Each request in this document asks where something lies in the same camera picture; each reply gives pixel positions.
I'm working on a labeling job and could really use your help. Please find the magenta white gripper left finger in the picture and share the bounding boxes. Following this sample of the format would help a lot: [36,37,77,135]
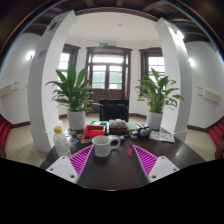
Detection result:
[46,145,93,184]

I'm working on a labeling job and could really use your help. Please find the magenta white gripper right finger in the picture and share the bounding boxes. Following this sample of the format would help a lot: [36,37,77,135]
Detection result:
[133,145,179,183]

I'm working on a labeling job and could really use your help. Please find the clear bottle yellow cap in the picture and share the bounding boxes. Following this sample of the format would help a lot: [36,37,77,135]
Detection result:
[53,126,71,157]

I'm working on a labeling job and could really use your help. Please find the small red disc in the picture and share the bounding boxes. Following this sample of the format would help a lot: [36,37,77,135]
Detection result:
[127,148,133,158]

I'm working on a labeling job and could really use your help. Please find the colourful round coasters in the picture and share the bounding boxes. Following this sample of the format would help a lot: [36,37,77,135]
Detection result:
[68,130,91,144]

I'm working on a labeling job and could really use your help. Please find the colourful printed leaflet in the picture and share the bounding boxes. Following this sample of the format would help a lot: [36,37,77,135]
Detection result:
[149,131,175,143]

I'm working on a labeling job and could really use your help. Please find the white ceramic mug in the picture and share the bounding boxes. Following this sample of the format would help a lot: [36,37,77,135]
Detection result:
[92,136,121,158]

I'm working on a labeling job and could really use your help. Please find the red plastic box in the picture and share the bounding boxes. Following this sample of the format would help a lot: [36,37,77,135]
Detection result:
[84,125,105,137]

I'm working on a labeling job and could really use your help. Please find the green book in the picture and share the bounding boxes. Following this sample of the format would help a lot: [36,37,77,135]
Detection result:
[126,122,139,131]

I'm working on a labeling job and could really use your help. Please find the brown snack box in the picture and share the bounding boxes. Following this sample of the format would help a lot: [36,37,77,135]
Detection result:
[109,119,128,135]

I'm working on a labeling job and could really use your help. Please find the black office chair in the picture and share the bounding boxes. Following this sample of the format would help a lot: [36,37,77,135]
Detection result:
[100,99,129,121]

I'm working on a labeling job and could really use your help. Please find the left potted green plant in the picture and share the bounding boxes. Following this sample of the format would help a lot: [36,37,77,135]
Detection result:
[47,64,95,131]

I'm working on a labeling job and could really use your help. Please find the potted green plant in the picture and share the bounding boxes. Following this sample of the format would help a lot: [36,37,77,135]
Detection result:
[136,68,183,130]
[47,64,95,131]

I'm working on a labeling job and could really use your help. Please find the right potted green plant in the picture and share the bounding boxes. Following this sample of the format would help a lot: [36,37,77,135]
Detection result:
[136,68,183,130]

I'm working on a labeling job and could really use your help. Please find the brown wooden double door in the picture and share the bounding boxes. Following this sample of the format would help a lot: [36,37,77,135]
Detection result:
[86,46,132,103]

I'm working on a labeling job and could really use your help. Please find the right brown framed window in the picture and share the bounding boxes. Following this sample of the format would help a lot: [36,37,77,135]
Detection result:
[138,47,166,88]

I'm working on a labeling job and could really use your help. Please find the brown framed window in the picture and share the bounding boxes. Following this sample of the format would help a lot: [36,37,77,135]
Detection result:
[58,44,80,76]
[138,47,166,88]

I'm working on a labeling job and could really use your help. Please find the left brown framed window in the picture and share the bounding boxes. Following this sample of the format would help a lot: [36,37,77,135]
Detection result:
[58,44,80,76]

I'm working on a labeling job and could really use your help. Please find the green exit sign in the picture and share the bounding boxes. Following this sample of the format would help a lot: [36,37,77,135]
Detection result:
[99,42,109,46]

